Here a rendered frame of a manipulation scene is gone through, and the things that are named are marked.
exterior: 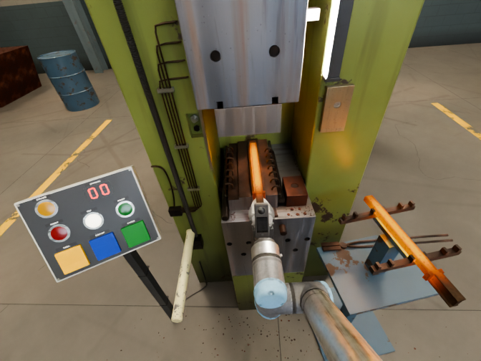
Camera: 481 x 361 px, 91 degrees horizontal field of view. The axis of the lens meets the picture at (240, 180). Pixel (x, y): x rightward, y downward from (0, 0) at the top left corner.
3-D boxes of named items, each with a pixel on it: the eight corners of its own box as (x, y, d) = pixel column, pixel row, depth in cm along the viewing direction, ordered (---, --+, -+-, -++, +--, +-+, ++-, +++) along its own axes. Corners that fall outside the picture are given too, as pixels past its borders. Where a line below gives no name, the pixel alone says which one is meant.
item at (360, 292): (442, 294, 94) (444, 291, 93) (348, 316, 91) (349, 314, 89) (392, 233, 117) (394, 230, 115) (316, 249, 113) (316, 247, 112)
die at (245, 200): (277, 208, 98) (278, 193, 93) (229, 210, 99) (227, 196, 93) (266, 150, 130) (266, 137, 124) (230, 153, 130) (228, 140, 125)
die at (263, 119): (280, 132, 75) (281, 103, 69) (217, 137, 75) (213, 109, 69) (266, 85, 106) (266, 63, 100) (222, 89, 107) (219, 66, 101)
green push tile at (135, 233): (151, 239, 83) (142, 221, 81) (129, 248, 81) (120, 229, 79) (151, 238, 85) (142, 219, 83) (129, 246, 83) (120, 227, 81)
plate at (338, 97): (343, 130, 89) (355, 84, 77) (320, 132, 89) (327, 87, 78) (342, 128, 90) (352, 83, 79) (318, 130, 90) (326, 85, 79)
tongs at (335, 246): (447, 234, 112) (447, 233, 111) (452, 241, 109) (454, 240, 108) (320, 243, 113) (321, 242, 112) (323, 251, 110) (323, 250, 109)
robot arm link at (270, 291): (255, 311, 67) (253, 296, 61) (252, 269, 77) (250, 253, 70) (288, 309, 67) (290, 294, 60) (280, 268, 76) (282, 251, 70)
